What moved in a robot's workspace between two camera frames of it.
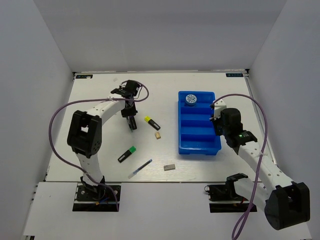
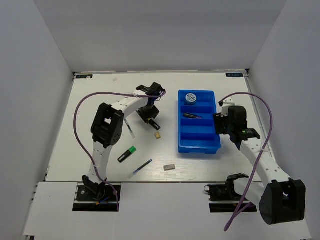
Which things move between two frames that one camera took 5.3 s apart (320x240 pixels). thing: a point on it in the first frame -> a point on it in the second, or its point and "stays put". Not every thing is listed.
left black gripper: x=132 y=112 -> x=153 y=113
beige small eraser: x=157 y=135 stays put
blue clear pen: x=135 y=172 stays put
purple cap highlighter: x=131 y=122 -> x=191 y=116
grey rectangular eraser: x=169 y=167 stays put
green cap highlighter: x=132 y=150 stays put
